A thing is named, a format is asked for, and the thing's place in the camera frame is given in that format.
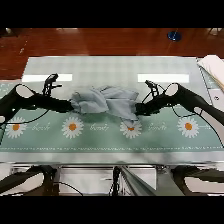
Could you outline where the pale blue shirt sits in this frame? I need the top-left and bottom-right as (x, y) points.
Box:
(69, 85), (140, 122)

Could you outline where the blue round object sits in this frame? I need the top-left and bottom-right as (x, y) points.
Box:
(167, 30), (183, 43)

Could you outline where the white garment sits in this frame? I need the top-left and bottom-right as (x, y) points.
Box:
(197, 54), (224, 92)

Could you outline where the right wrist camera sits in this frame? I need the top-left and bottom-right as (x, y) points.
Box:
(144, 79), (160, 98)

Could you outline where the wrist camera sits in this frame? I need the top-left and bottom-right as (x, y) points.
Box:
(42, 73), (63, 97)
(144, 79), (160, 98)

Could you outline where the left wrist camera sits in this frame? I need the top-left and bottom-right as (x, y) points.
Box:
(42, 73), (63, 97)

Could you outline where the silver frame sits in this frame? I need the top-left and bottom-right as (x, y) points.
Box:
(0, 161), (224, 197)

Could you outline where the black cable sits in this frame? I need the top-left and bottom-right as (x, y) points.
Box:
(53, 181), (84, 197)
(0, 109), (51, 127)

